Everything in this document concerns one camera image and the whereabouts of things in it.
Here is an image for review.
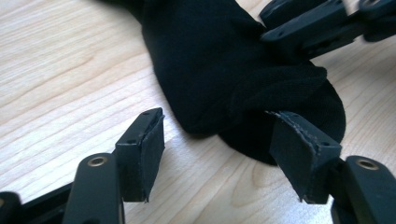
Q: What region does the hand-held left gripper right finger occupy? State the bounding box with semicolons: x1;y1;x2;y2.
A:
268;110;343;205

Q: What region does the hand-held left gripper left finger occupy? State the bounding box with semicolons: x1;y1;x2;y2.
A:
113;106;166;203

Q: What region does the black sock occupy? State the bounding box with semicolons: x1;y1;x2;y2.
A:
218;78;347;166
99;0;329;138

